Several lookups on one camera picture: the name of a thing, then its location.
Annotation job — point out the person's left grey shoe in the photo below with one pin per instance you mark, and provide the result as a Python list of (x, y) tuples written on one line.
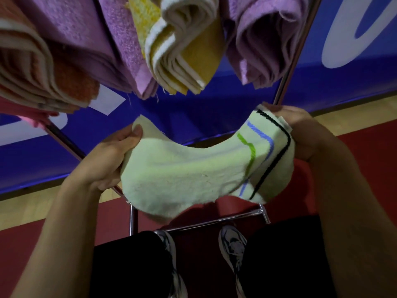
[(172, 254)]

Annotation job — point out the yellow white cloth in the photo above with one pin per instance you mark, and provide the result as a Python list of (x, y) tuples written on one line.
[(192, 49)]

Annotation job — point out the blue banner with white print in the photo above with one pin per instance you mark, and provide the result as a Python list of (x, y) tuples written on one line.
[(341, 80)]

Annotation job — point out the pale green towel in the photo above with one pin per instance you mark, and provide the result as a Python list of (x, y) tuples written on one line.
[(192, 173)]

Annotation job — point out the person's left forearm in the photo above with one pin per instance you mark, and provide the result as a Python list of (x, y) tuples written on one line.
[(52, 245)]

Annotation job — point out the person's grey shoe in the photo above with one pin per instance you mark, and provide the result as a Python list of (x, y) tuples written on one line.
[(172, 254), (232, 248)]

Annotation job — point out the person's black trousers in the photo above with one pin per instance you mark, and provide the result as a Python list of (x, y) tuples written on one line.
[(285, 263)]

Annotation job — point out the orange patterned towel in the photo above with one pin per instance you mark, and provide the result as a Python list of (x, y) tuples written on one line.
[(34, 68)]

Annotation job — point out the purple towel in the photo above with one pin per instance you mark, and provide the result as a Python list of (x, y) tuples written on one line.
[(266, 40), (102, 43)]

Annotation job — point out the person's right grey shoe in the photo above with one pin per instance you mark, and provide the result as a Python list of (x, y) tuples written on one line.
[(232, 248)]

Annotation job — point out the pink towel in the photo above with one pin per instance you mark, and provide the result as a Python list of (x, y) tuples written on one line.
[(24, 113)]

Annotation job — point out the person's right forearm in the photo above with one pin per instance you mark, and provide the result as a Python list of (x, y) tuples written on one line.
[(359, 226)]

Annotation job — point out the metal drying rack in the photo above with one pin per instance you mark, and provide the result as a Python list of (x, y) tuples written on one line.
[(294, 58)]

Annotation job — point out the person's left hand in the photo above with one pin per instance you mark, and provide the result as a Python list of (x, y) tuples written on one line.
[(105, 164)]

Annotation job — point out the person's right hand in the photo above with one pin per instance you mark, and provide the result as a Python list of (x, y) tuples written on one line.
[(307, 133)]

